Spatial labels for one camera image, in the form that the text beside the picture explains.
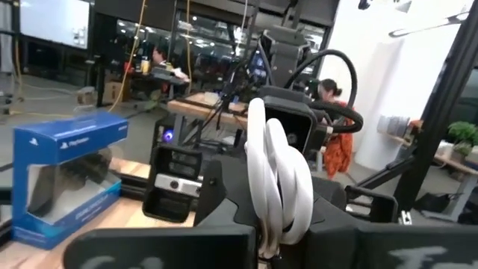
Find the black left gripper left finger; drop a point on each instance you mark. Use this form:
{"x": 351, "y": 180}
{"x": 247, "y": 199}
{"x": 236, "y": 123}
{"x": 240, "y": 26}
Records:
{"x": 160, "y": 246}

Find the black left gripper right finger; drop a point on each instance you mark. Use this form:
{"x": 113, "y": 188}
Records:
{"x": 373, "y": 246}

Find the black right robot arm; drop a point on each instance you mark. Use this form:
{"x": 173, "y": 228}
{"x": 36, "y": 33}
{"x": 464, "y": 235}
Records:
{"x": 287, "y": 67}

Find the person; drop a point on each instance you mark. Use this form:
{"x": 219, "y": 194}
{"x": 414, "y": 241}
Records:
{"x": 338, "y": 149}
{"x": 158, "y": 56}

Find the black computer tower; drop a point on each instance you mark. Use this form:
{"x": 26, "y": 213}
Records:
{"x": 164, "y": 127}

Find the grey ribbed spool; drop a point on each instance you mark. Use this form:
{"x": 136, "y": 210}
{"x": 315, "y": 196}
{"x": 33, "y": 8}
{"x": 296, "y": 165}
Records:
{"x": 392, "y": 126}

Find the blue PlayStation controller box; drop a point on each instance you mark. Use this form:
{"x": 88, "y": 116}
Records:
{"x": 71, "y": 138}

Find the wooden background desk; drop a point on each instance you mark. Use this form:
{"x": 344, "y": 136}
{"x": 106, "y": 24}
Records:
{"x": 194, "y": 106}

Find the green potted plant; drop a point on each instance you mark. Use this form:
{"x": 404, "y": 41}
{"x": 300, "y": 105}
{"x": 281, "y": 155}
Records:
{"x": 463, "y": 132}

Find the brown cardboard box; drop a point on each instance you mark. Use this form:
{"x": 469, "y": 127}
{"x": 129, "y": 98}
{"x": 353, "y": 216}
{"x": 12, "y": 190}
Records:
{"x": 114, "y": 93}

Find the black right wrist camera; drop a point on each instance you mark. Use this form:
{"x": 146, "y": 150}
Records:
{"x": 175, "y": 185}

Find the white wall board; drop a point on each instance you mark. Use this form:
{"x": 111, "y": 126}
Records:
{"x": 52, "y": 22}

